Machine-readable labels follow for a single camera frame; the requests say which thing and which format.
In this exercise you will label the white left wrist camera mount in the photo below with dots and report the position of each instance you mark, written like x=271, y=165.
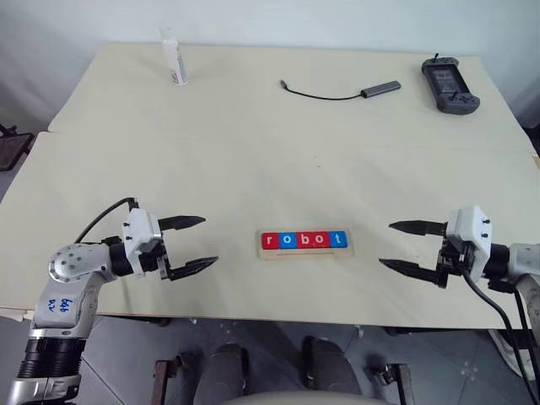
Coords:
x=137, y=228

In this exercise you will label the red letter o block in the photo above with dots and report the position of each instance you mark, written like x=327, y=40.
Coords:
x=321, y=239

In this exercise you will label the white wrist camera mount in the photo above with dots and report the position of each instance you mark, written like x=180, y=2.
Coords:
x=472, y=228
x=137, y=228

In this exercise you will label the white squeeze bottle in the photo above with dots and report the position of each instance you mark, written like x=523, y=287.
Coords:
x=175, y=61

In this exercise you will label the pale curved robot torso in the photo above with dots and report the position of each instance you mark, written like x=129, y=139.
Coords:
x=295, y=398

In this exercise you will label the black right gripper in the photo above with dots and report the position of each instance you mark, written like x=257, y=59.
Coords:
x=453, y=257

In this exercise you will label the rusty metal bracket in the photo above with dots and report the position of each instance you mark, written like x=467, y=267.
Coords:
x=162, y=373

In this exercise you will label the red letter b block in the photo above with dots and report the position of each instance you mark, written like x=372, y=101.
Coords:
x=304, y=239

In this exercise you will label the wooden letter tray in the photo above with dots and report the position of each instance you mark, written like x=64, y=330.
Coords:
x=304, y=253

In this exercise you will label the grey handheld remote controller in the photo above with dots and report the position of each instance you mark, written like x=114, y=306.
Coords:
x=448, y=84

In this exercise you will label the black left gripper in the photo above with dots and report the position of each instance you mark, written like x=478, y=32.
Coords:
x=162, y=261

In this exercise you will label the blue letter t block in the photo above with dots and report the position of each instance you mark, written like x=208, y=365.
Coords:
x=338, y=239

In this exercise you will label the dark stand beside table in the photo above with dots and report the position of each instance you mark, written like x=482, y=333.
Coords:
x=12, y=147

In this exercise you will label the dark grey rounded shape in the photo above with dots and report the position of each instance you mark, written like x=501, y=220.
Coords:
x=223, y=371

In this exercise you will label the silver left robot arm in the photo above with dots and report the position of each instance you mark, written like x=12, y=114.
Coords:
x=71, y=261

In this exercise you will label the black rounded shape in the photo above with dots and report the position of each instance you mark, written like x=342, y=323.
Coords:
x=329, y=367

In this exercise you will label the blue letter o block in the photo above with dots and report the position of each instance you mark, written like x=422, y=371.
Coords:
x=287, y=240

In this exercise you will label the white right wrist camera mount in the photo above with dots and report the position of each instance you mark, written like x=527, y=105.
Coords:
x=472, y=228

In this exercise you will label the red letter r block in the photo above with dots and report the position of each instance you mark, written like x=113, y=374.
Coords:
x=270, y=240

